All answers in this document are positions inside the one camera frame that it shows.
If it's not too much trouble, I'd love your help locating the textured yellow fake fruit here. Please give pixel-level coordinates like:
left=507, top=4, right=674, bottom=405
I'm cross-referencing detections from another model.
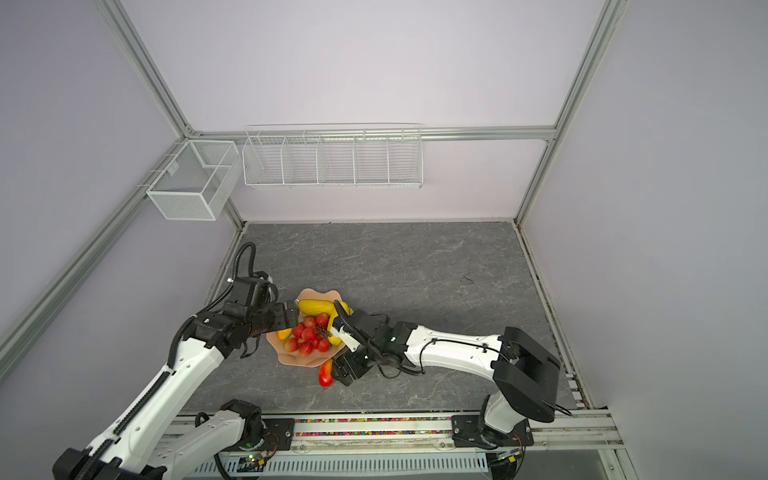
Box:
left=298, top=299, right=352, bottom=319

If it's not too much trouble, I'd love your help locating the red fake fruit cluster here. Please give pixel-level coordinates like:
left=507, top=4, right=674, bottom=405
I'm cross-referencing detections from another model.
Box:
left=281, top=314, right=333, bottom=356

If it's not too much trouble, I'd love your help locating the peach wavy fruit bowl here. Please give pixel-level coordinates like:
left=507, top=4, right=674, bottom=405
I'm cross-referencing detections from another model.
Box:
left=266, top=288, right=350, bottom=367

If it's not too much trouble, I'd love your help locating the red yellow fake mango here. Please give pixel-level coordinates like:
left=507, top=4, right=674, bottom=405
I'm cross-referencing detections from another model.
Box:
left=318, top=359, right=335, bottom=388

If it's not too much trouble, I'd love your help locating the red orange fake mango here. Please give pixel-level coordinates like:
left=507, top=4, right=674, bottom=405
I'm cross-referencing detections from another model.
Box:
left=277, top=329, right=293, bottom=342

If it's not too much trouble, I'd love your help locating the smooth yellow fake fruit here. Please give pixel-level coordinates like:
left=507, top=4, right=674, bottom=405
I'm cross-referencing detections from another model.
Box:
left=327, top=313, right=342, bottom=346

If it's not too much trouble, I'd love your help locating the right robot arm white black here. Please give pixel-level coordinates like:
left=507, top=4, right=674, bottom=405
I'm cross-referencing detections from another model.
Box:
left=330, top=302, right=569, bottom=450

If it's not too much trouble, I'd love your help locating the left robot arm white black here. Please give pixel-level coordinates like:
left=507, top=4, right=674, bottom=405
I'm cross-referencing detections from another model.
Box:
left=52, top=273, right=299, bottom=479

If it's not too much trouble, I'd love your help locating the small white mesh basket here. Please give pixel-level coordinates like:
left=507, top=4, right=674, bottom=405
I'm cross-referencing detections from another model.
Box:
left=147, top=140, right=243, bottom=221

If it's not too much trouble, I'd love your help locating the long white wire basket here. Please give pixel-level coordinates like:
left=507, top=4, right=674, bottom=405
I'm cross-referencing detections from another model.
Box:
left=241, top=123, right=424, bottom=188

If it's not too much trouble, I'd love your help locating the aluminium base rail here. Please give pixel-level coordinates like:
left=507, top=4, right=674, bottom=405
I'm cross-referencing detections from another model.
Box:
left=116, top=409, right=625, bottom=460

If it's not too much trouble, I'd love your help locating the aluminium frame post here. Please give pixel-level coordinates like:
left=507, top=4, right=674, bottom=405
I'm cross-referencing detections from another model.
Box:
left=93, top=0, right=197, bottom=138

